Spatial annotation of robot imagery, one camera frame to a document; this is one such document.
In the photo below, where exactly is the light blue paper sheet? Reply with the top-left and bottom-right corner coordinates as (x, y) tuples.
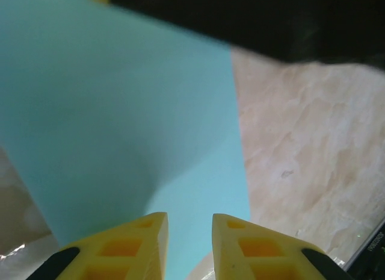
(0, 0), (252, 280)

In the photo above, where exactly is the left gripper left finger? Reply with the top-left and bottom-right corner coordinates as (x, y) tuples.
(29, 211), (169, 280)

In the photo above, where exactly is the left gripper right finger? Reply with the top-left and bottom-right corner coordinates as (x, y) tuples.
(211, 213), (354, 280)

